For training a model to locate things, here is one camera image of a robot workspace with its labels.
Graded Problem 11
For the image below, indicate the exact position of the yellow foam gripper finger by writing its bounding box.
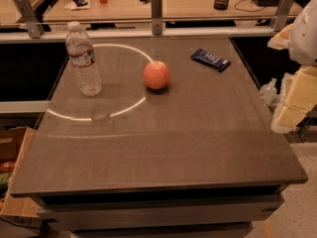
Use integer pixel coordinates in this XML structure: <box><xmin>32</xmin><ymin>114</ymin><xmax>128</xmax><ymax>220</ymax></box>
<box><xmin>267</xmin><ymin>24</ymin><xmax>292</xmax><ymax>50</ymax></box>
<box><xmin>270</xmin><ymin>65</ymin><xmax>317</xmax><ymax>134</ymax></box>

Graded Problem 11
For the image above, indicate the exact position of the red apple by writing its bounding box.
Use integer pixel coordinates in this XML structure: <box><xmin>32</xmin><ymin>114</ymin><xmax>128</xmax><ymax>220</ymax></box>
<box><xmin>143</xmin><ymin>61</ymin><xmax>169</xmax><ymax>89</ymax></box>

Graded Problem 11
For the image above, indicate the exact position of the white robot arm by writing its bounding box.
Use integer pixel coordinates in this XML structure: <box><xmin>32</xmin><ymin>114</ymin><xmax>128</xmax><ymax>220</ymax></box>
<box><xmin>267</xmin><ymin>0</ymin><xmax>317</xmax><ymax>134</ymax></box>

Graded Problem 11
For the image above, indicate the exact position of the small clear sanitizer bottle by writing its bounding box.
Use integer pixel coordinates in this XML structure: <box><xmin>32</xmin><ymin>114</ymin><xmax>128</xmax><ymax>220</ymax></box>
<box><xmin>260</xmin><ymin>78</ymin><xmax>277</xmax><ymax>105</ymax></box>

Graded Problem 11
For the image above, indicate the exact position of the black mesh cup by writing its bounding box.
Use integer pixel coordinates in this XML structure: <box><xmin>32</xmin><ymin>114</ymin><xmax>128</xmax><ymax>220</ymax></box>
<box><xmin>214</xmin><ymin>0</ymin><xmax>230</xmax><ymax>10</ymax></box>

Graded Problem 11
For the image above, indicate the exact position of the dark blue snack bar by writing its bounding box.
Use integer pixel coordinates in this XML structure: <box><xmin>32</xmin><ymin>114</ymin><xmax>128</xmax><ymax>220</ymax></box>
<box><xmin>190</xmin><ymin>49</ymin><xmax>231</xmax><ymax>72</ymax></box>

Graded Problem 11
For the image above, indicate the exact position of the grey drawer cabinet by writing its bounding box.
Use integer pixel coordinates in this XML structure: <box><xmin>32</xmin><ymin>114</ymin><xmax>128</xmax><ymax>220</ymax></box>
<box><xmin>33</xmin><ymin>183</ymin><xmax>286</xmax><ymax>238</ymax></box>

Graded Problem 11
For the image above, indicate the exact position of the clear plastic water bottle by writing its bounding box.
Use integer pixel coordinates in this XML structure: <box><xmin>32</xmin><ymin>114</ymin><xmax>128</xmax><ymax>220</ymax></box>
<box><xmin>65</xmin><ymin>21</ymin><xmax>102</xmax><ymax>96</ymax></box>

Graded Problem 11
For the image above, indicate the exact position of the brown cardboard box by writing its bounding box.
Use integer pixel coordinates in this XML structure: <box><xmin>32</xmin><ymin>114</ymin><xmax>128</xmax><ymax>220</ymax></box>
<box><xmin>0</xmin><ymin>126</ymin><xmax>43</xmax><ymax>219</ymax></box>

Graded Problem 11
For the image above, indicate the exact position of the right metal bracket post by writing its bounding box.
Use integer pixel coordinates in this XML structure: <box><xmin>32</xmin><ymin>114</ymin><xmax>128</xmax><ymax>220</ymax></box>
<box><xmin>270</xmin><ymin>0</ymin><xmax>294</xmax><ymax>32</ymax></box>

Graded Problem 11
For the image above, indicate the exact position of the metal bracket post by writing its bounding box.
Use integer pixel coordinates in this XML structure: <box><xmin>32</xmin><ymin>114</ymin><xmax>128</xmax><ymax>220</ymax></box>
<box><xmin>14</xmin><ymin>0</ymin><xmax>44</xmax><ymax>39</ymax></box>
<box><xmin>151</xmin><ymin>0</ymin><xmax>162</xmax><ymax>35</ymax></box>
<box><xmin>270</xmin><ymin>0</ymin><xmax>294</xmax><ymax>32</ymax></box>

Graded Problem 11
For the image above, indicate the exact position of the black cable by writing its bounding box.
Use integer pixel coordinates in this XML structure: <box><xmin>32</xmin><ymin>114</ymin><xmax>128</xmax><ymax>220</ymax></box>
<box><xmin>234</xmin><ymin>0</ymin><xmax>267</xmax><ymax>13</ymax></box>

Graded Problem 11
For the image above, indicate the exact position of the middle metal bracket post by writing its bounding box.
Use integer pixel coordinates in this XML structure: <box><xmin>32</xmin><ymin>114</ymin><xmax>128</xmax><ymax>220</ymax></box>
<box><xmin>151</xmin><ymin>0</ymin><xmax>162</xmax><ymax>35</ymax></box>

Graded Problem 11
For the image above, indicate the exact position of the left metal bracket post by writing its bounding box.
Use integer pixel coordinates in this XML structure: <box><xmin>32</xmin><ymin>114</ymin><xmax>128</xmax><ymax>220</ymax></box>
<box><xmin>14</xmin><ymin>0</ymin><xmax>44</xmax><ymax>39</ymax></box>

